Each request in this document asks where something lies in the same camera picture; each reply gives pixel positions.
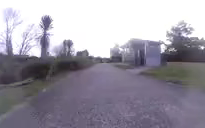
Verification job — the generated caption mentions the grey gravel road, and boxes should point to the grey gravel road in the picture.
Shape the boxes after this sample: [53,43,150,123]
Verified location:
[0,62,205,128]

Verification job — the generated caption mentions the pale shed building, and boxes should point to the pale shed building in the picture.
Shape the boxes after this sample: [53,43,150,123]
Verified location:
[119,37,164,67]

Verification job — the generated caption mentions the row of low bushes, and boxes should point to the row of low bushes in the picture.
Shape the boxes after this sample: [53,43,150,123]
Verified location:
[0,54,96,86]

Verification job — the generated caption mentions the tall palm-like tree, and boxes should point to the tall palm-like tree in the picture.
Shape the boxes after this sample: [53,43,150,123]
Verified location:
[37,14,54,59]

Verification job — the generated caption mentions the large leafy tree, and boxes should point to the large leafy tree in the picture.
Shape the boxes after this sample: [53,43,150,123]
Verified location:
[164,20,205,53]

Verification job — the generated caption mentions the mown grass field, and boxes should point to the mown grass field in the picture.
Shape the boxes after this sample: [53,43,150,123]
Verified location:
[141,61,205,90]

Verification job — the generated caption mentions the dark hedge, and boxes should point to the dark hedge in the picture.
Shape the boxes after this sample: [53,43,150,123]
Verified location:
[161,47,205,64]

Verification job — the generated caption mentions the bare trees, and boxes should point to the bare trees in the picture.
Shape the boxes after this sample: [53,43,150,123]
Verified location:
[0,7,39,57]

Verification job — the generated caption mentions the grass verge with weeds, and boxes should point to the grass verge with weeds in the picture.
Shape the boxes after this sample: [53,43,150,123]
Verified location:
[0,71,71,118]

